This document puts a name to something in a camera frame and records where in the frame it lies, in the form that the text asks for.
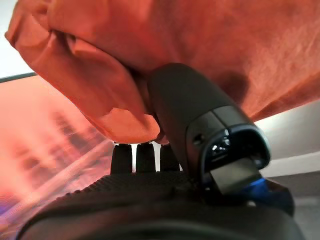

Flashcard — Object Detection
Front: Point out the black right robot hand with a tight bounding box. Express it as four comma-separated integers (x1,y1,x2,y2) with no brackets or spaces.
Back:
17,62,307,240

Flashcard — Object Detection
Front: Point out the red garment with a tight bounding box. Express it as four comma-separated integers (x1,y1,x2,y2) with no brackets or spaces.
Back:
4,0,320,145

